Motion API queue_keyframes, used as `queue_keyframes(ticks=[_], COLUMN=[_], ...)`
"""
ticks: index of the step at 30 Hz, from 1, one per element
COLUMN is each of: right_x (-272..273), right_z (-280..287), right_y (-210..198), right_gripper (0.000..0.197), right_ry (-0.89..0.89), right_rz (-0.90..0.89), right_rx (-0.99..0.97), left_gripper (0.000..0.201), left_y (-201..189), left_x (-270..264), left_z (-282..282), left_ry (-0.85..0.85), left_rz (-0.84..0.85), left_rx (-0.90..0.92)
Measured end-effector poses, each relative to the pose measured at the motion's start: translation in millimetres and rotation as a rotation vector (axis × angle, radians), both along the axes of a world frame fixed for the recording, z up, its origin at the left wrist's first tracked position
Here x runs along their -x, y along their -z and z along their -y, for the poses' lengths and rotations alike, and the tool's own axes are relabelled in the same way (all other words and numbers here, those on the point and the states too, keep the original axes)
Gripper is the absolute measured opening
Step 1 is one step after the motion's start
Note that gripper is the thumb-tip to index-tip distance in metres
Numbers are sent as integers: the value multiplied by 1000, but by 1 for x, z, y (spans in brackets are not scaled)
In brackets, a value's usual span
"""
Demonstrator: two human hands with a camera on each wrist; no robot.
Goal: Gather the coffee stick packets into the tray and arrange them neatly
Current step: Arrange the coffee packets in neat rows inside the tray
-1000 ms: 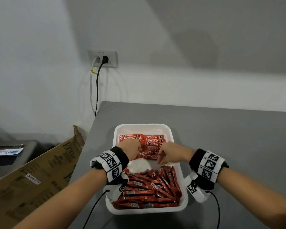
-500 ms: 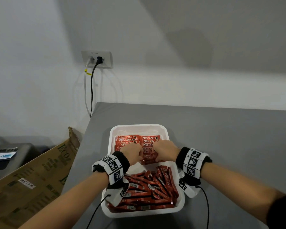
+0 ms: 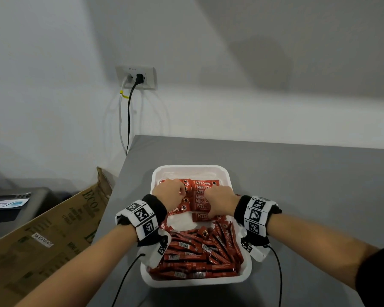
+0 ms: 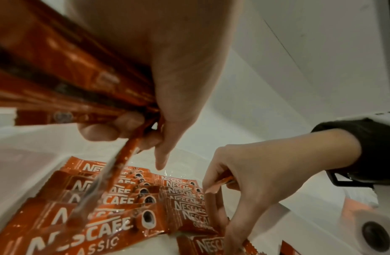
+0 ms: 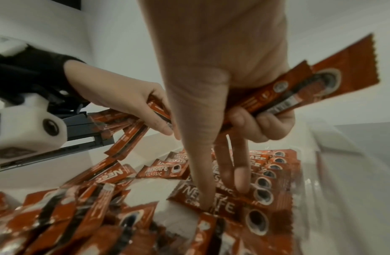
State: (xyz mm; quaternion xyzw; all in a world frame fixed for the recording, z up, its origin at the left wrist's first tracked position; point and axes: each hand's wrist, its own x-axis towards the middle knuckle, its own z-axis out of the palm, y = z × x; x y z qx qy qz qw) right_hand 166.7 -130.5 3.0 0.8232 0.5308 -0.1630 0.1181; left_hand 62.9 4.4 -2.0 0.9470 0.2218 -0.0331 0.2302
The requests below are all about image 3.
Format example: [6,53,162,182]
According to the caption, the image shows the person's left hand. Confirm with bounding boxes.
[152,178,187,213]

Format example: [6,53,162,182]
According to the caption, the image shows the person's right hand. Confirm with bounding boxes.
[203,185,241,220]

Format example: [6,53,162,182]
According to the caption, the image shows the white plastic tray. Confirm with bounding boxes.
[140,165,253,288]

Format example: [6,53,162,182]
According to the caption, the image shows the pile of red coffee sachets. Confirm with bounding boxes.
[147,219,244,280]

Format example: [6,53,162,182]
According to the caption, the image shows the person's left forearm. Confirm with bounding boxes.
[14,224,138,307]

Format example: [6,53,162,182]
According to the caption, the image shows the person's right forearm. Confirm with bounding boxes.
[267,213,380,290]

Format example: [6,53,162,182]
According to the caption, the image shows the black left wristband with markers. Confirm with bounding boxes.
[115,194,168,247]

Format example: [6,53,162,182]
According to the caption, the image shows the black wristband with markers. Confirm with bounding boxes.
[115,194,168,247]
[233,194,282,246]

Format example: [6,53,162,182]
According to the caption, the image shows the black right wristband with markers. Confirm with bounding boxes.
[233,194,282,246]

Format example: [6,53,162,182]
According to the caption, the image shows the brown cardboard box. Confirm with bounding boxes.
[0,167,113,307]

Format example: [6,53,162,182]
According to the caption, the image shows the dark grey printer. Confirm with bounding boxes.
[0,187,60,240]

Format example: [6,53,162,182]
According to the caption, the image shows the flat black device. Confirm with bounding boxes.
[0,192,32,200]

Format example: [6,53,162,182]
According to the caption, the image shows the white and blue packet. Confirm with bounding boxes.
[0,198,30,210]

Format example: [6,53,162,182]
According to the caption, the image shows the black shirt sleeve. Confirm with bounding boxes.
[355,245,384,307]

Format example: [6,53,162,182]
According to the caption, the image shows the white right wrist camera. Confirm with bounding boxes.
[240,226,271,263]

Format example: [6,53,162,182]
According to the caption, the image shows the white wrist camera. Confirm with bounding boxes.
[137,229,172,269]
[240,226,271,263]

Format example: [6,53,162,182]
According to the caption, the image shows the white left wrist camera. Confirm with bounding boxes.
[137,229,172,269]

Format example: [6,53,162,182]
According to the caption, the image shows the black power cable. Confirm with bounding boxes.
[125,83,141,156]

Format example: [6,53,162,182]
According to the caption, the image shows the white power cable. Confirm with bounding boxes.
[118,75,134,154]

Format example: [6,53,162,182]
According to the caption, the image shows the black right camera cable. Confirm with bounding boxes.
[264,245,283,307]

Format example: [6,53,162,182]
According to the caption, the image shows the black camera cable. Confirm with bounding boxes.
[264,245,283,307]
[111,253,146,307]

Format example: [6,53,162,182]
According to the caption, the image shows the black left camera cable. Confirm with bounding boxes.
[111,253,146,307]

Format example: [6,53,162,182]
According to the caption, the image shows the grey wall socket plate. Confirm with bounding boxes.
[116,64,157,90]

